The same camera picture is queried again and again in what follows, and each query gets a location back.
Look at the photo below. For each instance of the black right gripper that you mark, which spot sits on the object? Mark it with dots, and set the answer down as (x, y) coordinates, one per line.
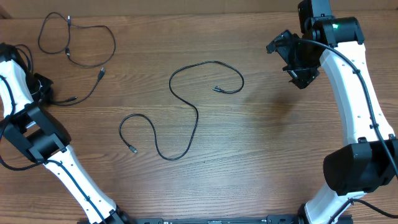
(302, 77)

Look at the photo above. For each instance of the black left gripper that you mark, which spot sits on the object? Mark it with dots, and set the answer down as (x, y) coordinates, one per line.
(46, 91)

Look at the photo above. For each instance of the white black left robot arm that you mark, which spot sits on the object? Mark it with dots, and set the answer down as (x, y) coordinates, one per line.
(42, 139)

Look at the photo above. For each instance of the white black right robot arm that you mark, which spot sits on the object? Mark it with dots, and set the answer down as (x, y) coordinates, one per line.
(368, 158)

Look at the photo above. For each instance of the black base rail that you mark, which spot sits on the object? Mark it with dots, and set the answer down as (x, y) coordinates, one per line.
(217, 220)

